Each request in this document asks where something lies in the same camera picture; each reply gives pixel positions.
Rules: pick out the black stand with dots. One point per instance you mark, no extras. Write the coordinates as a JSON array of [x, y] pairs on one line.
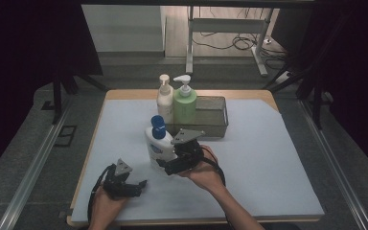
[[316, 96], [57, 96]]

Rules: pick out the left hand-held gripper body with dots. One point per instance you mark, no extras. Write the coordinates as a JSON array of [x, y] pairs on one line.
[[118, 185]]

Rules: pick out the light blue mat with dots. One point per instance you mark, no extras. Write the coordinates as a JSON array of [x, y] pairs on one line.
[[252, 179]]

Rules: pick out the green bottle with white pump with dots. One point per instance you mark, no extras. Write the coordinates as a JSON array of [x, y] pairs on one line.
[[184, 108]]

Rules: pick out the white panel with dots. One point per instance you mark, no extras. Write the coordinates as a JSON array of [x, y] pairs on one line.
[[124, 28]]

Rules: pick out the aluminium rail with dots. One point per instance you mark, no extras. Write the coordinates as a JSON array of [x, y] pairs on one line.
[[28, 179], [335, 166]]

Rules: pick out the grey metal mesh basket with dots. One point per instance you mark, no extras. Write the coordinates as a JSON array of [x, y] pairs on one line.
[[212, 121]]

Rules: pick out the white bottle with blue pump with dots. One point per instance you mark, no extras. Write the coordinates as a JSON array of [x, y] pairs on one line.
[[158, 148]]

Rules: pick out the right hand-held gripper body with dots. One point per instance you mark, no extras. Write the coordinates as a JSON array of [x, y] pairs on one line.
[[188, 153]]

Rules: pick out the white power strip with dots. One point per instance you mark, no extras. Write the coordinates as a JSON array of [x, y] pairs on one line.
[[286, 76]]

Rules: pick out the cream white pump bottle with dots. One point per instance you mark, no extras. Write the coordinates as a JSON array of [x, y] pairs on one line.
[[165, 105]]

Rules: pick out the person's left hand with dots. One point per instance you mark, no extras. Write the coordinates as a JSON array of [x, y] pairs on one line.
[[105, 211]]

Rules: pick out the white metal desk frame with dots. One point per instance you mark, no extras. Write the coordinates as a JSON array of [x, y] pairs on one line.
[[226, 25]]

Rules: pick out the person's right hand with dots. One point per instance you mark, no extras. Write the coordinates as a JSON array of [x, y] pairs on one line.
[[206, 175]]

